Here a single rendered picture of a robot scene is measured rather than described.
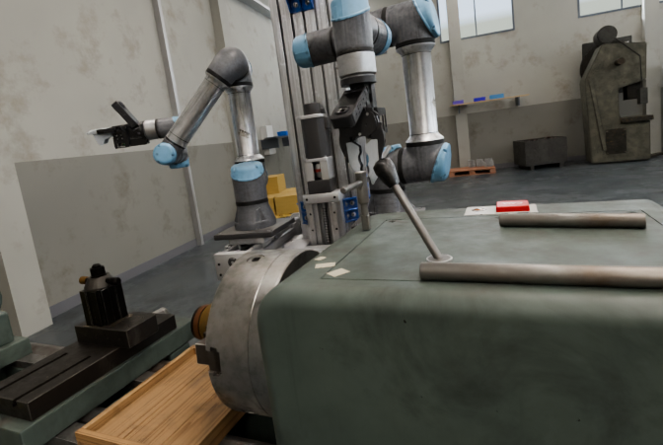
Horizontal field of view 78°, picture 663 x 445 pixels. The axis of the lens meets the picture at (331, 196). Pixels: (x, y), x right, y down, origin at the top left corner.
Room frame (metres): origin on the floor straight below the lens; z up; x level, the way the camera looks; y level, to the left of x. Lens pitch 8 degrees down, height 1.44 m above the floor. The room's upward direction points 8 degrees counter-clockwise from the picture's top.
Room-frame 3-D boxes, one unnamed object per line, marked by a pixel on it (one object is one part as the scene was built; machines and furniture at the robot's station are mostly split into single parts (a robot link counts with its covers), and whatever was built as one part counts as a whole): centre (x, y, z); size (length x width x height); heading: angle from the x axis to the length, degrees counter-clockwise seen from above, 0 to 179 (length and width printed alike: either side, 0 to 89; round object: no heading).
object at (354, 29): (0.84, -0.08, 1.65); 0.09 x 0.08 x 0.11; 153
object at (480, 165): (10.88, -3.84, 0.17); 1.19 x 0.83 x 0.33; 74
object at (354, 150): (0.85, -0.07, 1.39); 0.06 x 0.03 x 0.09; 156
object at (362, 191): (0.78, -0.06, 1.32); 0.02 x 0.02 x 0.12
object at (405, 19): (1.26, -0.30, 1.54); 0.15 x 0.12 x 0.55; 63
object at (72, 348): (1.04, 0.70, 0.95); 0.43 x 0.18 x 0.04; 156
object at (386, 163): (0.61, -0.09, 1.38); 0.04 x 0.03 x 0.05; 66
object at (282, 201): (8.09, 1.01, 0.41); 1.46 x 1.11 x 0.82; 164
